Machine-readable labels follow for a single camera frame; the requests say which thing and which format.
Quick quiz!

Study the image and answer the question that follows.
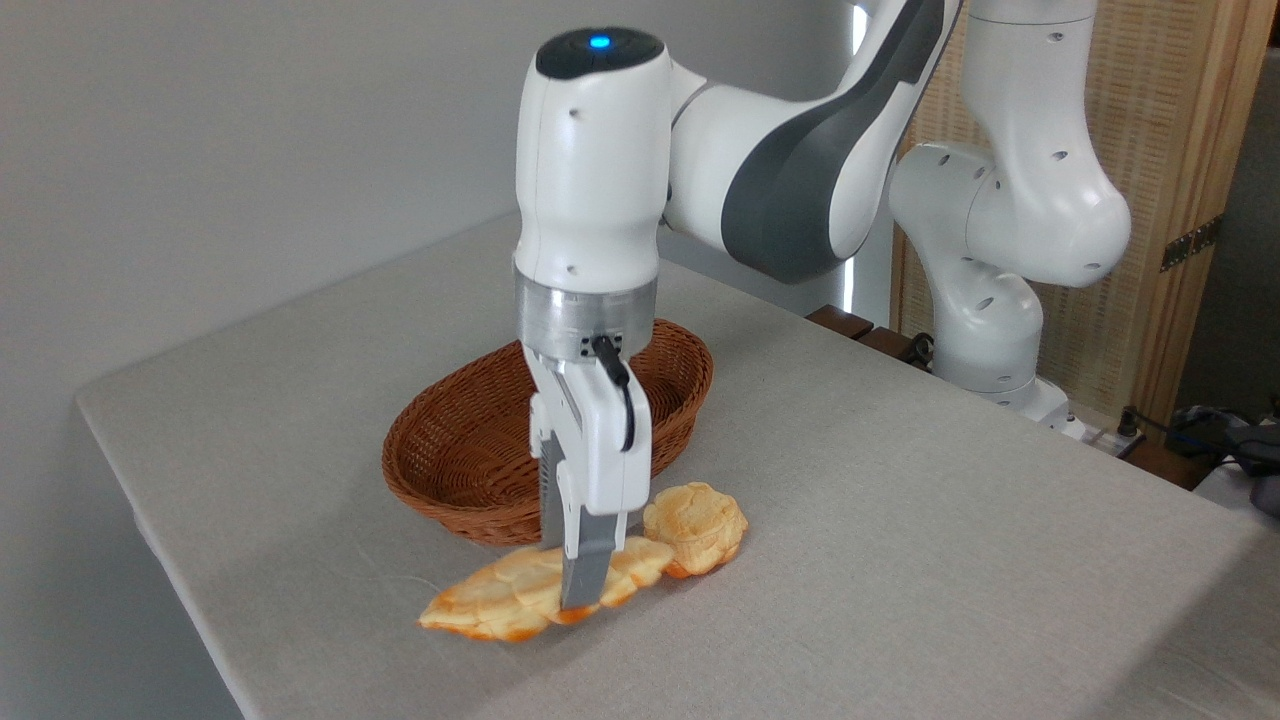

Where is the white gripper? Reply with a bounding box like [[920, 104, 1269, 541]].
[[522, 340, 653, 612]]

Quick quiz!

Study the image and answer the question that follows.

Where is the long braided bread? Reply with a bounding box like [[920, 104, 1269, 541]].
[[418, 537, 676, 643]]

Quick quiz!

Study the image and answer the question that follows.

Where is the round bread bun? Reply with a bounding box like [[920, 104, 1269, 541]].
[[642, 482, 749, 580]]

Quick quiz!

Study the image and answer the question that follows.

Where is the brown wicker basket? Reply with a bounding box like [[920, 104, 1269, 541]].
[[381, 318, 715, 547]]

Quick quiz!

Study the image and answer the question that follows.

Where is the grey tablecloth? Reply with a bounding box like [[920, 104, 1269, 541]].
[[75, 212, 1280, 720]]

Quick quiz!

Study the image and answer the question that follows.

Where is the dark brown wooden block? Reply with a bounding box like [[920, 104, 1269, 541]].
[[858, 326, 936, 373], [806, 305, 874, 341]]

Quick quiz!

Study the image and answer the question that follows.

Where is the white power strip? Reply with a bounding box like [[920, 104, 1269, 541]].
[[1062, 415, 1143, 458]]

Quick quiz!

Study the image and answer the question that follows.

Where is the metal screen hinge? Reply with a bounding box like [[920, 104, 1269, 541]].
[[1160, 215, 1223, 273]]

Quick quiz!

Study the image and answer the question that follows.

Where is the dark grey device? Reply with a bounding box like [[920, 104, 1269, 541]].
[[1228, 424, 1280, 518]]

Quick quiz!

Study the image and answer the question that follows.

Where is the wooden rattan screen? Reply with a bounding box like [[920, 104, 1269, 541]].
[[893, 0, 1280, 426]]

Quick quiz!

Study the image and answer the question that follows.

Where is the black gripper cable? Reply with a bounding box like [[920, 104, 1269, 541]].
[[592, 335, 637, 453]]

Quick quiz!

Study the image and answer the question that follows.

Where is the black power cable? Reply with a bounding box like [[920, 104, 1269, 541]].
[[1115, 404, 1280, 473]]

